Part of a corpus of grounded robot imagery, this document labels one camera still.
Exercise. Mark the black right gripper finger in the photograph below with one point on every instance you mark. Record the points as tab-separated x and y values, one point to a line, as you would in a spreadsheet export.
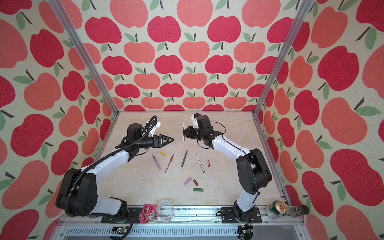
187	136
188	129

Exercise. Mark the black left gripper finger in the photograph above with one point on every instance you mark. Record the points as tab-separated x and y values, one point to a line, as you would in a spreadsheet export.
165	138
163	143

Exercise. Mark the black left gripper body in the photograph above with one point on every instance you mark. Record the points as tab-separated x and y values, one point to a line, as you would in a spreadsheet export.
148	142

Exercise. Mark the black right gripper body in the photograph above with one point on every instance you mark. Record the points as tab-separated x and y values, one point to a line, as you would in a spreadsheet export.
196	134

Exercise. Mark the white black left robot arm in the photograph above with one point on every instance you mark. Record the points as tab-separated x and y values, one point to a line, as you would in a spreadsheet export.
78	195

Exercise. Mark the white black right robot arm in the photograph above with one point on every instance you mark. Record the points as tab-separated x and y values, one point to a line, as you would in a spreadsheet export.
253	171

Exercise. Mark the red pen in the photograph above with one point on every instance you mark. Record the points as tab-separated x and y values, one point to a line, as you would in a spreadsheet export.
171	159

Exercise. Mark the pink pen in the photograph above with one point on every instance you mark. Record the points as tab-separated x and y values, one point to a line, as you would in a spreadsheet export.
157	163

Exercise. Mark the green pen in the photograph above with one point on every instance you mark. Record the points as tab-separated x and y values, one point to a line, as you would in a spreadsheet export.
184	158

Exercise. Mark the white silver pen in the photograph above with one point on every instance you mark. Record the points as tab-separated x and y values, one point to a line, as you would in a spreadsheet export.
200	163

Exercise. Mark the pink pen cap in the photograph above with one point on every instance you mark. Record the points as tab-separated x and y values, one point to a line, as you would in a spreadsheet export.
187	181

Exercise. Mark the clear glass bowl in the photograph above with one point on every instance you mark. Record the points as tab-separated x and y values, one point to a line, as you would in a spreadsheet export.
165	211

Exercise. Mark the pink snack packet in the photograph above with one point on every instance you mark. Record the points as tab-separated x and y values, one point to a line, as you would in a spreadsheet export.
149	213

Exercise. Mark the green drink can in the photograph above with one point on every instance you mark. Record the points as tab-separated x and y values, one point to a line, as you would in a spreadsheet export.
276	209

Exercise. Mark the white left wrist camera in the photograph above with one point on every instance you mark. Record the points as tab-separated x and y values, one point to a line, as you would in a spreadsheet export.
154	128

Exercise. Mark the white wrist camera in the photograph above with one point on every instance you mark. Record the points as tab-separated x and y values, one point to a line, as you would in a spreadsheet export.
195	121
154	128

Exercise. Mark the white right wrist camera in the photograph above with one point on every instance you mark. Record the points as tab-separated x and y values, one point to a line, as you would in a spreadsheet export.
195	121

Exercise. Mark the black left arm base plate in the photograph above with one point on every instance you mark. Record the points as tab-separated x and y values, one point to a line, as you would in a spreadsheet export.
132	213

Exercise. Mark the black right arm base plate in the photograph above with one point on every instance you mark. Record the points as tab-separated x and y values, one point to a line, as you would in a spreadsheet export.
237	216

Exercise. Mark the aluminium left rear frame post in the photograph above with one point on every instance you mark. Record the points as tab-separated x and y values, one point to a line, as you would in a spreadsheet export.
71	31

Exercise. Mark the aluminium frame post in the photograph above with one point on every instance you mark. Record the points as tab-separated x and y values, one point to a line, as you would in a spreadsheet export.
71	31
286	47

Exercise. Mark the aluminium right rear frame post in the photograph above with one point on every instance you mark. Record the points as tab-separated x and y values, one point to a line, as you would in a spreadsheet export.
286	47

